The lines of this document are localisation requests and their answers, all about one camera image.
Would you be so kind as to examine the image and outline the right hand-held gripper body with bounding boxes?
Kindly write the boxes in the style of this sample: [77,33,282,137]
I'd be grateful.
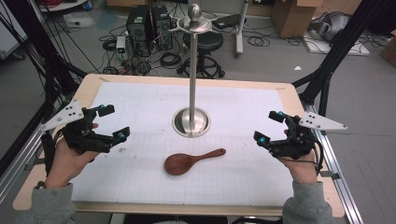
[268,111,348,161]

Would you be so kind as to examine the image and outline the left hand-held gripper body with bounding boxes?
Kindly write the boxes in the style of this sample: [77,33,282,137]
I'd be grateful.
[40,99,115,155]

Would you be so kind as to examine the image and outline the brown wooden spoon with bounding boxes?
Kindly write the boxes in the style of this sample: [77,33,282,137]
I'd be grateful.
[163,147,227,176]

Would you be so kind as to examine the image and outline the steel utensil stand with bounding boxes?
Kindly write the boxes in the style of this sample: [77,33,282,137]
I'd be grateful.
[167,3,219,139]

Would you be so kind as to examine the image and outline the person's right hand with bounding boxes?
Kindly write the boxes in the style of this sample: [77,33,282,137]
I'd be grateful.
[277,128,319,185]

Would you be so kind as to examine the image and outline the person's left hand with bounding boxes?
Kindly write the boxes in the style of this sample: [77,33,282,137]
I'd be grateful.
[45,122,101,189]

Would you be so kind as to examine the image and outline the white grid mat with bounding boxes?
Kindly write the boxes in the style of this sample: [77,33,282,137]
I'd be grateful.
[70,81,295,207]

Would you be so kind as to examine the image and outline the small white power box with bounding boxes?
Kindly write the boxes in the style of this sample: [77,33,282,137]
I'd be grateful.
[115,35,127,61]

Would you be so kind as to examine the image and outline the black computer tower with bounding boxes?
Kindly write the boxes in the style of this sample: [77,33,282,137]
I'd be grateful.
[125,5,153,58]
[150,5,173,51]

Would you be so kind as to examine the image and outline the white flat board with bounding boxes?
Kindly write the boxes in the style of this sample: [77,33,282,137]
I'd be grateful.
[303,32,371,57]

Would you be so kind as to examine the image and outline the large cardboard box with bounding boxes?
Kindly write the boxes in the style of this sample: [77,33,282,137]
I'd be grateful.
[269,0,324,40]

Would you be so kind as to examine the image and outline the black round stool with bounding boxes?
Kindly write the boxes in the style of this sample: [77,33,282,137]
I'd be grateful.
[176,31,226,79]

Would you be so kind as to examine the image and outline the grey bag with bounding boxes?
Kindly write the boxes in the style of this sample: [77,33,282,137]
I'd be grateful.
[307,11,353,43]

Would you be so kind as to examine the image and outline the black flat case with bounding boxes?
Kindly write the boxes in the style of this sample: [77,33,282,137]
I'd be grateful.
[214,13,243,31]

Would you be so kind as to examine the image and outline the small cardboard box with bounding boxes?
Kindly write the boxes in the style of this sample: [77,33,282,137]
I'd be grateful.
[378,29,396,68]

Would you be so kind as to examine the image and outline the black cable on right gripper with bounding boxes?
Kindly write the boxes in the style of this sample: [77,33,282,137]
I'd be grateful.
[279,140,325,175]

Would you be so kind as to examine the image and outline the black strap on left gripper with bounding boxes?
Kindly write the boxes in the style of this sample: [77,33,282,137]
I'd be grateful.
[40,132,56,175]

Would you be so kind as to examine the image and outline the aluminium frame rail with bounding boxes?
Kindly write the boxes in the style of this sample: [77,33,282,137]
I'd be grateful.
[303,103,364,224]
[0,122,45,204]

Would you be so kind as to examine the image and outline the black frame struts with cables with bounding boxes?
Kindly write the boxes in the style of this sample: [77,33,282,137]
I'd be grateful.
[0,0,89,125]

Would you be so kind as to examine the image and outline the black coiled cable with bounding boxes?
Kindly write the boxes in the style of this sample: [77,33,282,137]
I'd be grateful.
[247,35,271,49]
[159,51,183,68]

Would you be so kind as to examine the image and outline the white stand post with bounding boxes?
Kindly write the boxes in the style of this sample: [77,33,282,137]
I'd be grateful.
[234,0,250,58]

